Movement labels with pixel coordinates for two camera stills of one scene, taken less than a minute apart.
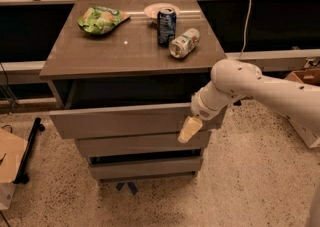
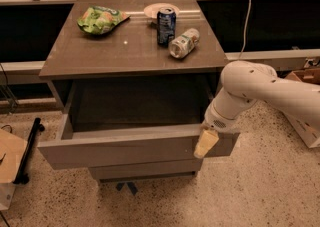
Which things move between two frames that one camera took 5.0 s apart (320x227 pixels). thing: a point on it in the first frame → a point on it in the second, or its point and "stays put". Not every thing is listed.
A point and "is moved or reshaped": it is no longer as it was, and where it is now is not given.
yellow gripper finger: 192,125 → 207,141
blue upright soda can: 166,25 stays put
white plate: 153,9 stays put
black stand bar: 22,177 stays put
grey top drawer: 133,121 is moved or reshaped
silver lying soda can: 185,44 stays put
